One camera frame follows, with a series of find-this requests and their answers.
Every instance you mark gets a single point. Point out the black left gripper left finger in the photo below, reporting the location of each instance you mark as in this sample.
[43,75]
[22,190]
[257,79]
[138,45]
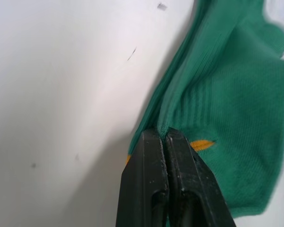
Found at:
[142,179]

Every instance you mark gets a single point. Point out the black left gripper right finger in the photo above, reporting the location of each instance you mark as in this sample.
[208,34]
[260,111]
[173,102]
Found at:
[191,184]

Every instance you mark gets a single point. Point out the green sock with orange marks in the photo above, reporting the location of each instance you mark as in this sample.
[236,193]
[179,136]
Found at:
[177,71]
[239,118]

